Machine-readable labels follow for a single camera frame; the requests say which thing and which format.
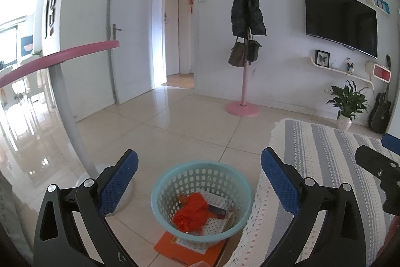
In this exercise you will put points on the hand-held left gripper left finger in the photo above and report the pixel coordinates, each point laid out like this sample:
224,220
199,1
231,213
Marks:
118,182

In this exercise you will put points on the white wavy wall shelf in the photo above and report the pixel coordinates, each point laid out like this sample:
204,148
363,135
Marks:
337,69

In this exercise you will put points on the white paper packet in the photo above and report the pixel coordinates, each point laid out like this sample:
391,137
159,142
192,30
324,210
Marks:
215,199

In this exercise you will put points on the pink coat rack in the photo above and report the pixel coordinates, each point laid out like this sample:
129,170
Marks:
243,88

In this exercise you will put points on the small teal wall box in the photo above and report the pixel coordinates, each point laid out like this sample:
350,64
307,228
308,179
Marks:
381,2

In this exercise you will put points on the brown handbag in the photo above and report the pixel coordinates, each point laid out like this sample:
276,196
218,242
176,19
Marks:
237,56

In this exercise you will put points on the black wall photo frames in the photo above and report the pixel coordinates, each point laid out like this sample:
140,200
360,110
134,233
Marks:
50,13

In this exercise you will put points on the red box with white frame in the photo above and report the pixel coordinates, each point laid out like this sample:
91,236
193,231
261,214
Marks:
381,71

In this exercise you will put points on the orange flat box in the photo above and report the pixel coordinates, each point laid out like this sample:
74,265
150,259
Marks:
165,246

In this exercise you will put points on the black coat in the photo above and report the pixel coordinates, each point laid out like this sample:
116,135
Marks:
247,4

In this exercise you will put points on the small figurine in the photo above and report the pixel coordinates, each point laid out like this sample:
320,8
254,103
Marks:
350,66

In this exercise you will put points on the grey striped blanket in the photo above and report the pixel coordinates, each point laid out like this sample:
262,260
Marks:
322,145

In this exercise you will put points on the black handbag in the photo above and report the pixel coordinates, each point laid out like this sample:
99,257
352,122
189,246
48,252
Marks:
253,51

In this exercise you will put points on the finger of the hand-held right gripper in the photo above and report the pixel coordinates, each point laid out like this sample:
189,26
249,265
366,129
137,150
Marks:
392,141
375,165

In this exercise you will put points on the blue and pink wall picture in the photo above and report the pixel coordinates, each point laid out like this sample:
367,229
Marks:
27,45

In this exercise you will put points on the framed butterfly picture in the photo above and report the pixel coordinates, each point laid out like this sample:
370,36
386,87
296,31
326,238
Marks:
322,58

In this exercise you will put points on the teal plastic basket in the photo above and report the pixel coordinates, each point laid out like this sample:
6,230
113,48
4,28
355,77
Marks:
187,174

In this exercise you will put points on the white door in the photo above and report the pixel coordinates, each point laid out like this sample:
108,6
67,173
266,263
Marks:
131,35

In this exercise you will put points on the black wall television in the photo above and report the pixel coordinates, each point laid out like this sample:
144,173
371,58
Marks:
340,16

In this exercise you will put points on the black guitar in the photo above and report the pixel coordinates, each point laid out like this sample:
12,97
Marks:
379,113

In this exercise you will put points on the green potted plant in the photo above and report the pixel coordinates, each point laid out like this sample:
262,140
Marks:
348,101

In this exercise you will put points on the red cloth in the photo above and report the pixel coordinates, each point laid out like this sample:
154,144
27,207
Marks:
193,213

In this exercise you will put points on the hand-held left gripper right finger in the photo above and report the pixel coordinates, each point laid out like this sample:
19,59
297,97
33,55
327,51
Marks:
279,182

